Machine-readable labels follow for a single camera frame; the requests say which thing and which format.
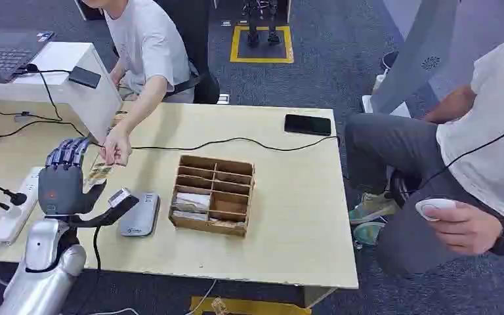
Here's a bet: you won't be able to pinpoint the person's hand holding remote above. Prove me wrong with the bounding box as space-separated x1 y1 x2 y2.
421 200 504 257

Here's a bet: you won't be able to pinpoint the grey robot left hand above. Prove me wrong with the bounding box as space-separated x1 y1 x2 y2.
37 137 108 219

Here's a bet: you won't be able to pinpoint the person's right hand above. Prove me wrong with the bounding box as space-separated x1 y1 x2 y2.
98 127 133 167

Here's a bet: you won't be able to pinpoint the white oval remote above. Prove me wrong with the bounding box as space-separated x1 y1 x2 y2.
415 198 457 222

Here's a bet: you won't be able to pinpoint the white desk riser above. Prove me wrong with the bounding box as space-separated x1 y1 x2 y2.
0 41 124 143

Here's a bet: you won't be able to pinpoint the white power strip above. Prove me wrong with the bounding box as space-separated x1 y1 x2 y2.
0 167 45 245

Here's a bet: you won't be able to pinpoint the grey flat device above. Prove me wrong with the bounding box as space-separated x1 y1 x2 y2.
119 192 161 238

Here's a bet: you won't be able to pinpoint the small black flat device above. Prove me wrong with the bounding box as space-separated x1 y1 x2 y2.
68 66 102 89

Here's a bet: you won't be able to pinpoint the seated person with remote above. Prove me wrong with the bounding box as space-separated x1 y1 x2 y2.
344 26 504 276

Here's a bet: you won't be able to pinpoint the white card stack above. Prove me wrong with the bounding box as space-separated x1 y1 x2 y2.
173 192 212 215

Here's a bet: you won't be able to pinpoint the green shoe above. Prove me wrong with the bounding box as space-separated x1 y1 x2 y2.
348 192 400 226
352 221 387 247

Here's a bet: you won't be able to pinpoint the person across desk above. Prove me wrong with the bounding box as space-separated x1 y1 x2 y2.
81 0 201 167

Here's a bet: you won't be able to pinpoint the wooden compartment box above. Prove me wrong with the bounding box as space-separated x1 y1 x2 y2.
168 154 257 239

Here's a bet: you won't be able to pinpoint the black office chair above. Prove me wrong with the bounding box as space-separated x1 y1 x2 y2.
154 0 222 106

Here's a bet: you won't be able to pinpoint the dark laptop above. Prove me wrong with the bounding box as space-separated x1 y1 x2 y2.
0 29 56 84

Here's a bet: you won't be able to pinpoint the pale grey partition panel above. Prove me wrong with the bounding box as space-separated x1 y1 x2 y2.
370 0 504 115

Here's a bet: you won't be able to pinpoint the black robot legs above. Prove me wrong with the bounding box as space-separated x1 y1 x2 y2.
240 0 284 48

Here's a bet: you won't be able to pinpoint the black smartphone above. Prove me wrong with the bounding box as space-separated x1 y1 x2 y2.
283 113 333 137

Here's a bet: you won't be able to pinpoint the black plug with cable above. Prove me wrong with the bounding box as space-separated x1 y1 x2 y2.
0 158 28 212

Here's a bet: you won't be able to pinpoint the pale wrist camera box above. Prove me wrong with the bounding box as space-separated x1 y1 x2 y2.
107 188 134 208

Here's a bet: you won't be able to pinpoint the thin black remote cable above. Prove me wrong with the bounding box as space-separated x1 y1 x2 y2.
390 114 504 201

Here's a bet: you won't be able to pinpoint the black cable from laptop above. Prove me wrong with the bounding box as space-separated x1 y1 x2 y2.
0 63 89 159

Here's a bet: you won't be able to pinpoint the long black cable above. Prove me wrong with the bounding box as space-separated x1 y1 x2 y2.
130 135 341 154

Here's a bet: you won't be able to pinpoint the yellow base plate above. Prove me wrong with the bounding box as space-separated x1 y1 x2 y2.
189 296 312 315

